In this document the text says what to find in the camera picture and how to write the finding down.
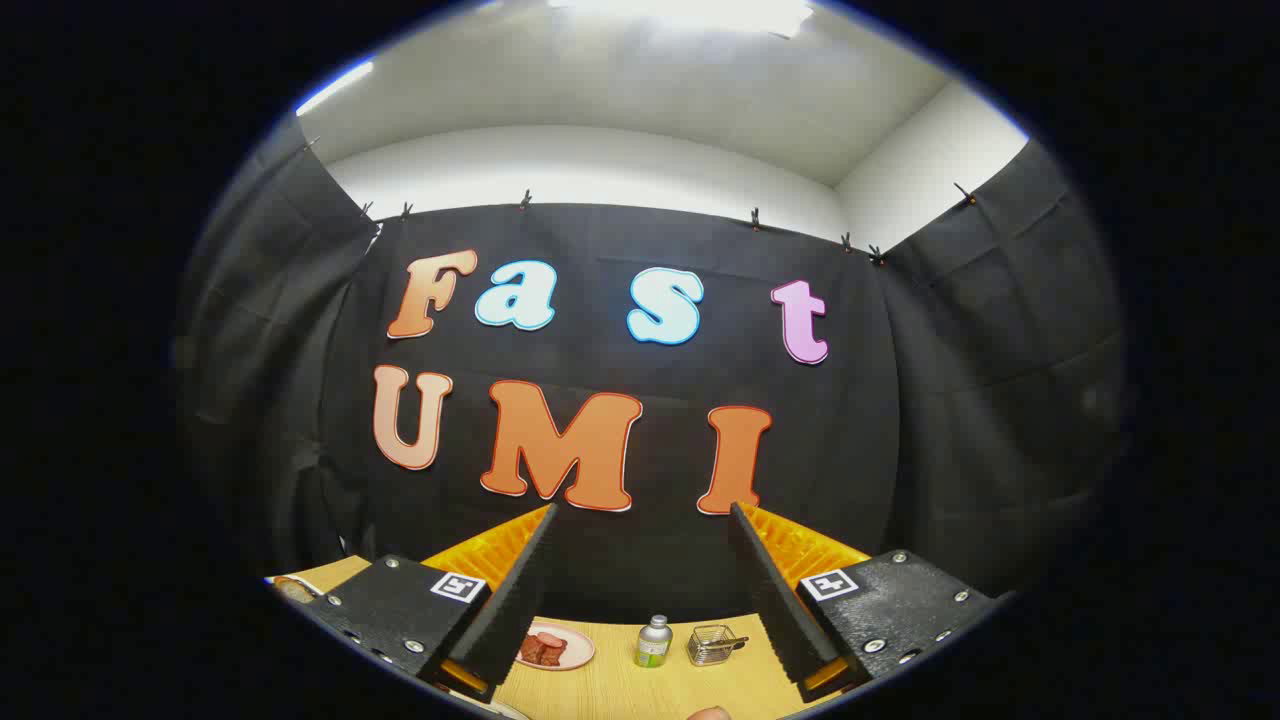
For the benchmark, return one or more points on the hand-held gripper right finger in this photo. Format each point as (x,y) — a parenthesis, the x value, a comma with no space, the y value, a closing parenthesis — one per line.
(775,600)

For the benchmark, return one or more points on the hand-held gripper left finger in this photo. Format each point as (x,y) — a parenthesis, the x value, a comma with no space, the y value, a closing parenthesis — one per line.
(510,600)

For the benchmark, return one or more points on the brown cooked meat slices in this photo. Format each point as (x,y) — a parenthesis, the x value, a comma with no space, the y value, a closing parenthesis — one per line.
(545,650)

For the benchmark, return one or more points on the pink plate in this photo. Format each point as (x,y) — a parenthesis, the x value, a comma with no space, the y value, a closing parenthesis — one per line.
(580,650)

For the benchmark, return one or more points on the silver bottle with green label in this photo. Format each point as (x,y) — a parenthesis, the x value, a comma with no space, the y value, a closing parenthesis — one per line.
(653,645)

